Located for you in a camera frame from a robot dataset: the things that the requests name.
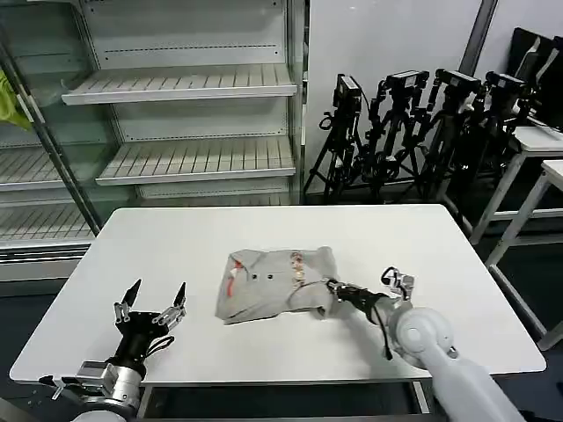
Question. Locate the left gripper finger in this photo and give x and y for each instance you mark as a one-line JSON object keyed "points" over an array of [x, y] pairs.
{"points": [[127, 305], [176, 307]]}

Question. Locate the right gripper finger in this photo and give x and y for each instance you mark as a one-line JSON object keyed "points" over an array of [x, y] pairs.
{"points": [[336, 285], [336, 298]]}

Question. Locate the yellow-green cloth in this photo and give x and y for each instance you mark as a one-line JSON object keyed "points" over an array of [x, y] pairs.
{"points": [[11, 101]]}

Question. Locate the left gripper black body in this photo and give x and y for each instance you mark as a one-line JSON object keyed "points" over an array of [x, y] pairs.
{"points": [[138, 334]]}

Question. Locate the black tripod with camera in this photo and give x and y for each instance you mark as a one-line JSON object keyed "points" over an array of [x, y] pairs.
{"points": [[345, 132], [396, 132], [453, 127], [497, 118]]}

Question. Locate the glass-fronted shelf cabinet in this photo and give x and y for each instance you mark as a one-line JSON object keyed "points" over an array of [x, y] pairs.
{"points": [[39, 167]]}

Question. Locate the grey polo shirt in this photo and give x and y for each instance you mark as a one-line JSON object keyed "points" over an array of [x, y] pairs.
{"points": [[268, 285]]}

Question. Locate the black computer monitor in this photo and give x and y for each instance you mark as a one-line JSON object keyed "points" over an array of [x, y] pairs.
{"points": [[555, 74], [525, 53]]}

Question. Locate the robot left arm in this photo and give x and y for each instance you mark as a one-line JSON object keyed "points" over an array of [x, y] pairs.
{"points": [[114, 387]]}

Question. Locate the white empty shelf rack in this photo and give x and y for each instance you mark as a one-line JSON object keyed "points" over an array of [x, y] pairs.
{"points": [[198, 88]]}

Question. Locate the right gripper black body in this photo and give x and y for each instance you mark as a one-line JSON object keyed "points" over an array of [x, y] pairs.
{"points": [[361, 299]]}

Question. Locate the white desk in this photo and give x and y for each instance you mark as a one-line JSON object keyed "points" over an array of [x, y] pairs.
{"points": [[554, 169], [536, 138]]}

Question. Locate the grey vertical pole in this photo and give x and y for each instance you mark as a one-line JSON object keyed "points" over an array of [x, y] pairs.
{"points": [[477, 35]]}

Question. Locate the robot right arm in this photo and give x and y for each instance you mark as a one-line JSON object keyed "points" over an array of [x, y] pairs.
{"points": [[440, 351]]}

